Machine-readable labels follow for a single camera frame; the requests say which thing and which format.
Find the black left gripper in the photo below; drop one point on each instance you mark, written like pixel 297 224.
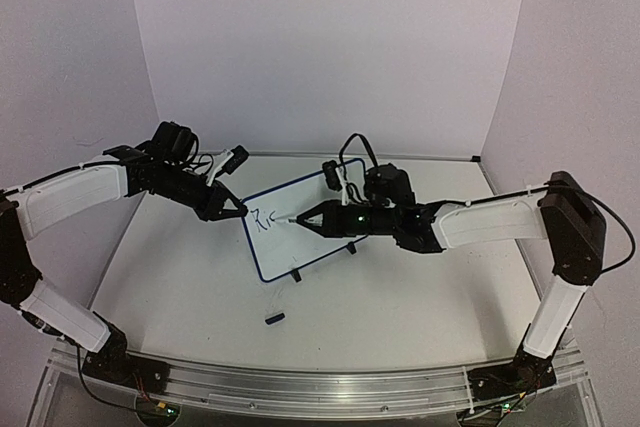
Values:
pixel 212 206

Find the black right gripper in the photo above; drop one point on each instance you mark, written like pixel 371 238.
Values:
pixel 330 220

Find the white blue marker pen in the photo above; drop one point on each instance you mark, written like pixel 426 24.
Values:
pixel 314 220

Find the blue framed whiteboard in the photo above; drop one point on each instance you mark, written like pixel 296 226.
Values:
pixel 289 186

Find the blue marker cap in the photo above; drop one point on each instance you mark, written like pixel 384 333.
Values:
pixel 275 318

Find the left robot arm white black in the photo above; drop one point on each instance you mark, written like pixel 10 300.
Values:
pixel 166 166

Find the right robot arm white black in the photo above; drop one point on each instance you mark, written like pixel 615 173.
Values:
pixel 559 212

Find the wire whiteboard stand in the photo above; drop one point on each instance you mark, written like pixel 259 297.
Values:
pixel 325 262

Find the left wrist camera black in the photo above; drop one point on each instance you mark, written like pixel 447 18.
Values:
pixel 237 157

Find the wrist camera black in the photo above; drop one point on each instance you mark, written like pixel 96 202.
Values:
pixel 332 176
pixel 237 157

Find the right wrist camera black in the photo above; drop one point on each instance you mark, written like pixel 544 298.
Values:
pixel 332 176

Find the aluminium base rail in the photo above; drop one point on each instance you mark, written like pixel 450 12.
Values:
pixel 325 396

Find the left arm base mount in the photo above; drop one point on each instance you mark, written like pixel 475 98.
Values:
pixel 114 364

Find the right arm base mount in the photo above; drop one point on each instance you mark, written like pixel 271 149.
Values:
pixel 525 373

